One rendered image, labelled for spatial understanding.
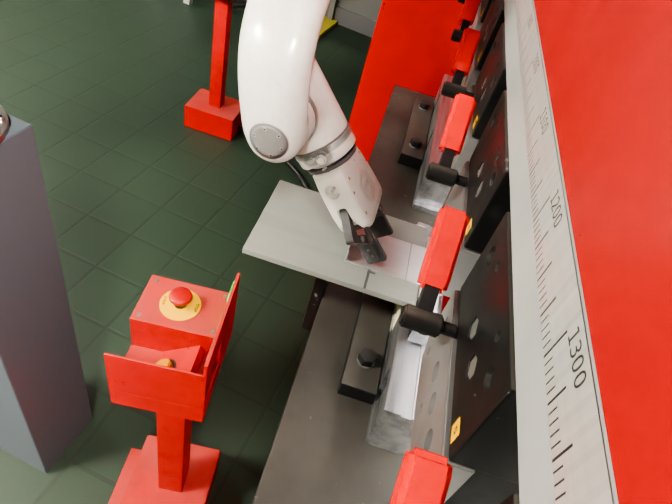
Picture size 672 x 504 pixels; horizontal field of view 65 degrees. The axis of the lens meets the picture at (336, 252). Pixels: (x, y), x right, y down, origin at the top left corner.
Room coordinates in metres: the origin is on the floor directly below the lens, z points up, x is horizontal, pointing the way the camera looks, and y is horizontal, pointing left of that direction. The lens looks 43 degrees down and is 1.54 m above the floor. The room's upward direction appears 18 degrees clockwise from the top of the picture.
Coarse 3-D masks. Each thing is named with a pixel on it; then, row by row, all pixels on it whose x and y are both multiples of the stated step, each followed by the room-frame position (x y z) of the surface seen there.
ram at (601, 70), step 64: (512, 0) 0.72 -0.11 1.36; (576, 0) 0.42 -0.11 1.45; (640, 0) 0.30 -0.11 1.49; (512, 64) 0.54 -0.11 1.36; (576, 64) 0.34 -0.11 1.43; (640, 64) 0.26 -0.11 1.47; (512, 128) 0.41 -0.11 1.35; (576, 128) 0.28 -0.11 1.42; (640, 128) 0.22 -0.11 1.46; (512, 192) 0.32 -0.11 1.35; (576, 192) 0.23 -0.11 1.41; (640, 192) 0.19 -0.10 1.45; (512, 256) 0.26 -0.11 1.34; (576, 256) 0.20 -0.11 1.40; (640, 256) 0.16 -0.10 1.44; (640, 320) 0.13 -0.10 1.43; (640, 384) 0.11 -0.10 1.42; (640, 448) 0.09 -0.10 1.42
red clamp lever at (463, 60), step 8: (464, 32) 0.72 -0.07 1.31; (472, 32) 0.72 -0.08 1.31; (464, 40) 0.71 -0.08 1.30; (472, 40) 0.71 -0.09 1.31; (464, 48) 0.70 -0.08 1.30; (472, 48) 0.70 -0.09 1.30; (456, 56) 0.69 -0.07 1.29; (464, 56) 0.69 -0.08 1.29; (472, 56) 0.70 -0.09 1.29; (456, 64) 0.68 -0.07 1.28; (464, 64) 0.68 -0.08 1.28; (456, 72) 0.68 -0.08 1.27; (464, 72) 0.68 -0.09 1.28; (456, 80) 0.67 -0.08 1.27; (448, 88) 0.66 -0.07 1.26; (456, 88) 0.66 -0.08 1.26; (464, 88) 0.66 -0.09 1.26; (448, 96) 0.66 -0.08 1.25; (472, 96) 0.66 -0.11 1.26
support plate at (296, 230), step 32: (288, 192) 0.68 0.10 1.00; (256, 224) 0.58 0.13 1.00; (288, 224) 0.60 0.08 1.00; (320, 224) 0.63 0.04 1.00; (256, 256) 0.52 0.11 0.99; (288, 256) 0.54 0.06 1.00; (320, 256) 0.56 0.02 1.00; (352, 288) 0.52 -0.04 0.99; (384, 288) 0.53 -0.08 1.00; (416, 288) 0.55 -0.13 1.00
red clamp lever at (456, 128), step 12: (456, 96) 0.52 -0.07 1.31; (468, 96) 0.52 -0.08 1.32; (456, 108) 0.51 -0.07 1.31; (468, 108) 0.51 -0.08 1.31; (456, 120) 0.50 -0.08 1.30; (468, 120) 0.51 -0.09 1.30; (444, 132) 0.49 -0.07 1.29; (456, 132) 0.49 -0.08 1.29; (444, 144) 0.48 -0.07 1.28; (456, 144) 0.48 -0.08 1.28; (444, 156) 0.47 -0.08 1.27; (432, 168) 0.46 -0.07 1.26; (444, 168) 0.46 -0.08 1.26; (432, 180) 0.46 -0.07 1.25; (444, 180) 0.45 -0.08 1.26; (456, 180) 0.46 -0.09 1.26
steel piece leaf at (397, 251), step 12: (384, 240) 0.63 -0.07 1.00; (396, 240) 0.64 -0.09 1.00; (348, 252) 0.56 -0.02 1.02; (360, 252) 0.59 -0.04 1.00; (396, 252) 0.61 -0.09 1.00; (408, 252) 0.62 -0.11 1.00; (360, 264) 0.56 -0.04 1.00; (372, 264) 0.57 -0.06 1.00; (384, 264) 0.58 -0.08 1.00; (396, 264) 0.59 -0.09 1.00; (396, 276) 0.56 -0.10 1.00
